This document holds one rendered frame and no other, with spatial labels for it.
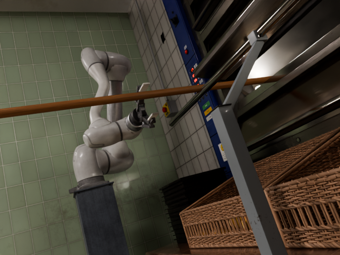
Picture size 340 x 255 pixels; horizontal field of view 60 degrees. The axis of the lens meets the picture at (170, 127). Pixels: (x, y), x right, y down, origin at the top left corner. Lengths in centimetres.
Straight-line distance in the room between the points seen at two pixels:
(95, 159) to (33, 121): 72
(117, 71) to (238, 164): 131
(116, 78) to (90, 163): 54
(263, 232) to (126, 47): 231
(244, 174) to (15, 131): 187
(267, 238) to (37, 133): 189
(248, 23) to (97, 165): 111
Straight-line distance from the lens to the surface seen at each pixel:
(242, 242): 103
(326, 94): 125
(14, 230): 219
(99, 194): 173
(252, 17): 135
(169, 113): 218
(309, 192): 73
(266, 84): 146
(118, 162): 187
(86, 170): 177
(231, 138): 71
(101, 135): 141
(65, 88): 247
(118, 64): 189
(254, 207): 70
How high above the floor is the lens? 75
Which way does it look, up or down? 15 degrees up
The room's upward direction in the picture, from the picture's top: 17 degrees counter-clockwise
